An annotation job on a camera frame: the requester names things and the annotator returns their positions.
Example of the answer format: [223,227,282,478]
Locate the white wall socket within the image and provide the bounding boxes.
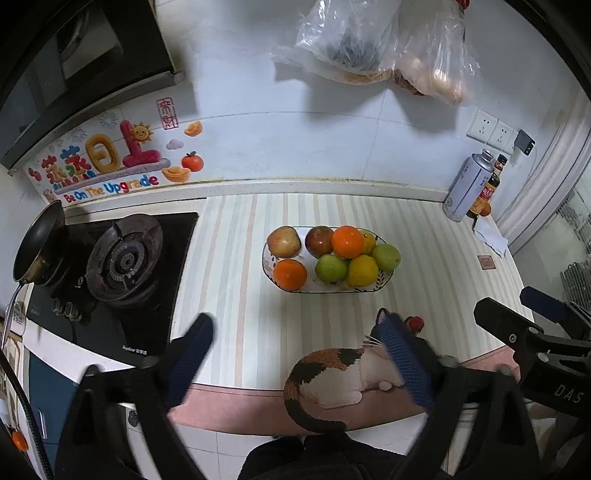
[489,121,518,153]
[466,109,499,141]

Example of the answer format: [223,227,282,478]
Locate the dark red apple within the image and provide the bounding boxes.
[305,225,337,257]

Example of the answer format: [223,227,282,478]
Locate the white folded cloth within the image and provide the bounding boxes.
[472,216,509,258]

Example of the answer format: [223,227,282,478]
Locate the orange tangerine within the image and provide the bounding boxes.
[331,225,365,259]
[273,258,308,291]

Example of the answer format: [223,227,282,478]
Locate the black gas stove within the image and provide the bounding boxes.
[25,212,199,358]

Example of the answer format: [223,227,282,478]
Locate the plastic bag with dark contents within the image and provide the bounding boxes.
[270,0,402,84]

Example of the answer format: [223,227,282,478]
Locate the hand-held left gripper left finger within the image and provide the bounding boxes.
[54,312,215,480]

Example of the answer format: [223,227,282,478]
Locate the glass sliding door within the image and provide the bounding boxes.
[512,161,591,333]

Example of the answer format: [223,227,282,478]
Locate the floral oval ceramic plate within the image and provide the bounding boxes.
[262,226,395,294]

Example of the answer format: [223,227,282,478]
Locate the silver gas canister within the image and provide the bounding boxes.
[442,148,495,223]

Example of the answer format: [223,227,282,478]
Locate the colourful lettered wall sticker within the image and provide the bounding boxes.
[28,119,171,204]

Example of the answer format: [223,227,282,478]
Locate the green apple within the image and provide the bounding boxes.
[372,243,402,271]
[315,254,349,283]

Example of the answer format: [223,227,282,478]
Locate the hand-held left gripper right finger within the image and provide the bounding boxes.
[373,310,541,480]

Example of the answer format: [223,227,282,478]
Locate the plastic bag with eggs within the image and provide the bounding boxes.
[392,0,481,107]

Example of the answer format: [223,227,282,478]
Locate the person's dark clothing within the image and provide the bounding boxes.
[242,431,453,480]

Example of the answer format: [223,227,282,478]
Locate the blue cabinet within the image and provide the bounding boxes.
[28,351,77,462]

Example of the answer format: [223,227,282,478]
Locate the dark sauce bottle red label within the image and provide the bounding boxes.
[466,173,502,219]

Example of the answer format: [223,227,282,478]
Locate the black frying pan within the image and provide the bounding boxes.
[0,200,70,352]

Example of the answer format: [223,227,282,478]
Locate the calico cat figurine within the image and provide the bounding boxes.
[283,307,444,435]

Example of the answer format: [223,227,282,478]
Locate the black charger plug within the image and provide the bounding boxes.
[513,130,536,155]

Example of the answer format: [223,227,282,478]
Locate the black range hood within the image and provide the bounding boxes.
[0,0,178,169]

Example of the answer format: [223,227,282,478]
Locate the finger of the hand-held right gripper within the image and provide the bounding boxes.
[473,298,548,361]
[519,286,591,324]

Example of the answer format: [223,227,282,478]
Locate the striped tablecloth with pink edge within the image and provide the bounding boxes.
[168,194,536,435]

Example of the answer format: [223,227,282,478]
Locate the black braided hose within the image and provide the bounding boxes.
[0,353,52,480]

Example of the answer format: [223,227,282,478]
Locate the red yellow apple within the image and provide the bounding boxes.
[267,225,302,258]

